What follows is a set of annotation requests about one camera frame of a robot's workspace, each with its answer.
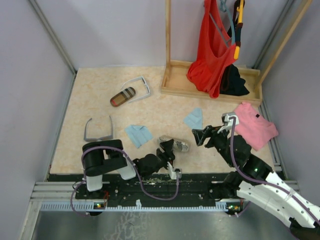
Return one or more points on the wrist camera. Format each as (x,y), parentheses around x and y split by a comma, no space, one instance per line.
(174,173)
(228,121)

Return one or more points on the pink folded shirt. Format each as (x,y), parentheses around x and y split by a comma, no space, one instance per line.
(253,127)

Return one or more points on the map print glasses case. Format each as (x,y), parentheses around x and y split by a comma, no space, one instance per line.
(180,145)

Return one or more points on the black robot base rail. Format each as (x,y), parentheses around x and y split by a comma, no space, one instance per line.
(158,191)

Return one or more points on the red garment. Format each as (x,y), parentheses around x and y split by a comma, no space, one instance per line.
(215,52)

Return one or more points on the blue-grey sunglasses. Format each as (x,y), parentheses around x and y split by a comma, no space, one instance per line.
(101,135)

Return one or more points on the black garment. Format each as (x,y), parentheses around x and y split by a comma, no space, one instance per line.
(232,83)

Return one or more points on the light blue cloth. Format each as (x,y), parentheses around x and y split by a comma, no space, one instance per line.
(138,134)
(194,119)

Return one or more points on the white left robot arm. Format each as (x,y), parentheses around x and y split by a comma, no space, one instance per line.
(103,157)

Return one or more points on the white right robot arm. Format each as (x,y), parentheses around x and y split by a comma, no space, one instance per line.
(255,181)

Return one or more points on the plaid brown glasses case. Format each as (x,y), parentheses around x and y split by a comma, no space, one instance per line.
(123,96)

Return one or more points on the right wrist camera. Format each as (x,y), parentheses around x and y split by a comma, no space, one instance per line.
(228,121)

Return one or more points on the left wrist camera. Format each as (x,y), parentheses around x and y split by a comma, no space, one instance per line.
(174,173)

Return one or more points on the yellow black hanger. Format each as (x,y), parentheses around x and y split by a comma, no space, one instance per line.
(237,21)

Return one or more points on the wooden clothes rack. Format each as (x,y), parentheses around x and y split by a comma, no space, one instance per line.
(176,83)

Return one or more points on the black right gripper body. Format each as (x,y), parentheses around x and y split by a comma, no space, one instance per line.
(219,141)

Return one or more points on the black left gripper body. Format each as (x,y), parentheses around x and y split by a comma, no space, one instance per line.
(163,159)

